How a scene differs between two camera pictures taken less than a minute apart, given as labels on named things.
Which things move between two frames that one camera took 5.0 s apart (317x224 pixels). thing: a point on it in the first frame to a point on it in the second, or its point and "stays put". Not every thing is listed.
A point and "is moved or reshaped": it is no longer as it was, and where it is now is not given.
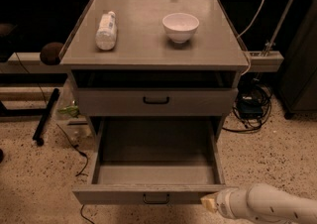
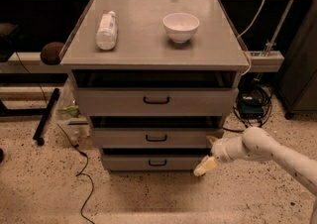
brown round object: x=50 y=53 stays put
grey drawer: x=155 y=161 is moved or reshaped
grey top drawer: x=157 y=101 stays put
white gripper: x=223 y=202 to x=220 y=152
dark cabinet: x=298 y=81 stays put
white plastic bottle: x=106 y=34 stays put
